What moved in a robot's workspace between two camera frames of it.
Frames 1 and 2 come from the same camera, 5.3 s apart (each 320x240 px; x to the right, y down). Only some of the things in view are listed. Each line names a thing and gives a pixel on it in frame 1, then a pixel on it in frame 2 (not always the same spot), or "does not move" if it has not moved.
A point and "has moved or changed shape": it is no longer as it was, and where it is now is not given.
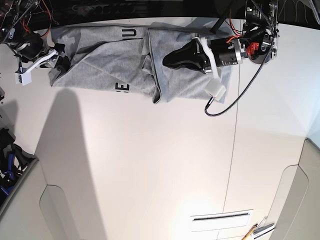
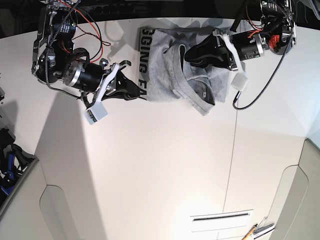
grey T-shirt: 129,59 has moved or changed shape
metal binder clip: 261,226 does not move
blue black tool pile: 14,160 does not move
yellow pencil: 249,232 does not move
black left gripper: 31,49 to 92,78
